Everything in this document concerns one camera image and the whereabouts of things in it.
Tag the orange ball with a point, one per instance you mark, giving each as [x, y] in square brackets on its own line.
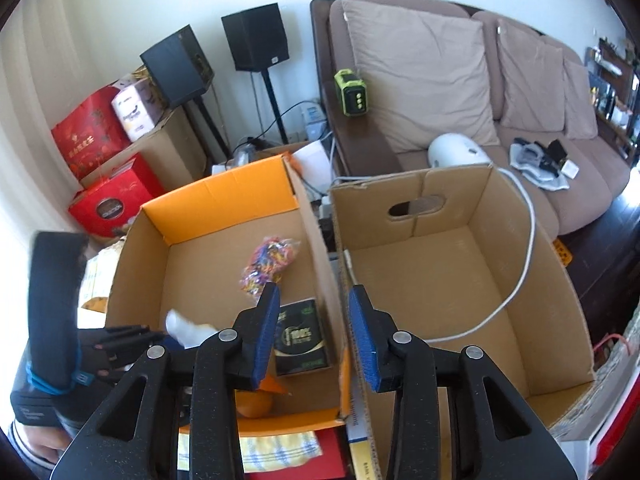
[254, 406]

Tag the open brown cardboard box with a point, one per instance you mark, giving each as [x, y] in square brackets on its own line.
[440, 280]

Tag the white shuttlecock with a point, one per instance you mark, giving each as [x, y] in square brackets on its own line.
[187, 330]

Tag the small black item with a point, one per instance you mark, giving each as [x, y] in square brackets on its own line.
[556, 152]

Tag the green black portable device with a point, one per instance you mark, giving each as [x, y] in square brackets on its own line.
[352, 92]

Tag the black speaker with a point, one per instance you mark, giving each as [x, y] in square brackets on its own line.
[177, 67]
[256, 37]

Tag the white paper sheet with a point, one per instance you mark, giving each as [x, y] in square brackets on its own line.
[315, 160]

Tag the white blue box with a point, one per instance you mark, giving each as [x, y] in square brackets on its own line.
[312, 117]

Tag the red gift bag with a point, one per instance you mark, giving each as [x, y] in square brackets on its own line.
[90, 132]

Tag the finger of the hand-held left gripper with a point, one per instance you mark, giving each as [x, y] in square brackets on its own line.
[125, 340]

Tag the red white bag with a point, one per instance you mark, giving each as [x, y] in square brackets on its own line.
[610, 410]

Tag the black packet box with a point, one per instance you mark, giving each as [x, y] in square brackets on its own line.
[302, 340]

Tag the grey cloth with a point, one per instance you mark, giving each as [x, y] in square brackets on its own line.
[530, 165]

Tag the wall shelf with items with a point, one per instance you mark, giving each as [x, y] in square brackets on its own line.
[617, 95]

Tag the red gift box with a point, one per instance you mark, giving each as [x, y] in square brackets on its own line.
[117, 200]

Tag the small cluttered cardboard box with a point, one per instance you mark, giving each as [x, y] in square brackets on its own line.
[250, 157]

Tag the white tissue pack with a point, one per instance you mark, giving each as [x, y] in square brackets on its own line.
[137, 110]

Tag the black speaker stand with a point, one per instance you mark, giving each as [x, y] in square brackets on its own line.
[274, 105]
[210, 130]

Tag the light window curtain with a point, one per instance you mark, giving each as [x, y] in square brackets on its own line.
[30, 110]

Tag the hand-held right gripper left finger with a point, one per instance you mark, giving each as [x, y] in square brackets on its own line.
[264, 335]

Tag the small white box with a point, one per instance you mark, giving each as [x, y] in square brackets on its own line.
[570, 169]

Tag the small beige cushion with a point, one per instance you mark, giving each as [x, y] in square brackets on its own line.
[580, 102]

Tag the brown sofa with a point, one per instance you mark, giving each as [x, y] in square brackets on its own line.
[380, 155]

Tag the large brown cardboard box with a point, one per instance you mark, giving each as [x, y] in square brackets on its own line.
[175, 150]

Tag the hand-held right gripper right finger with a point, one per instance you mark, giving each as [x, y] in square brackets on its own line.
[362, 340]

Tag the red flat item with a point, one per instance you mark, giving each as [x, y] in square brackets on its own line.
[332, 455]

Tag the bag of colourful rubber bands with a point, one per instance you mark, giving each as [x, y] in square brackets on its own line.
[267, 265]

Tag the orange cardboard box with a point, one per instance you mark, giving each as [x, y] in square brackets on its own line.
[215, 270]

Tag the white rounded device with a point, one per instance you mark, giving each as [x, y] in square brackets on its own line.
[457, 150]

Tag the person's left hand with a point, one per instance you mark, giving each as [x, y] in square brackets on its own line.
[45, 442]

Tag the large beige cushion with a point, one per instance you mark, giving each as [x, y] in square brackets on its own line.
[420, 75]

